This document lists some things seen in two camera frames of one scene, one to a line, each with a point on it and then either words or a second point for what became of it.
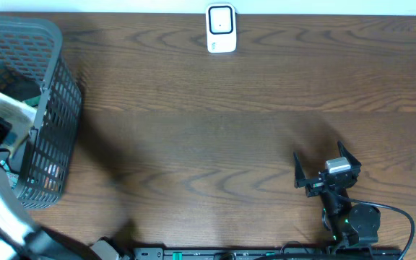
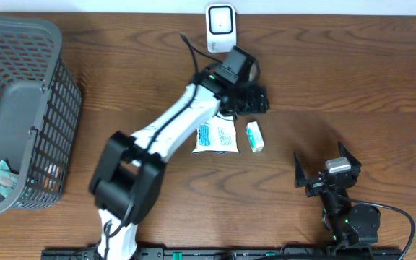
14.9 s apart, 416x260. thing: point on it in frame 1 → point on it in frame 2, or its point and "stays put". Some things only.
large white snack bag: (22, 118) → (217, 136)
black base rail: (336, 253) stays put
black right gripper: (300, 180) stays put
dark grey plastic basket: (22, 55) stays put
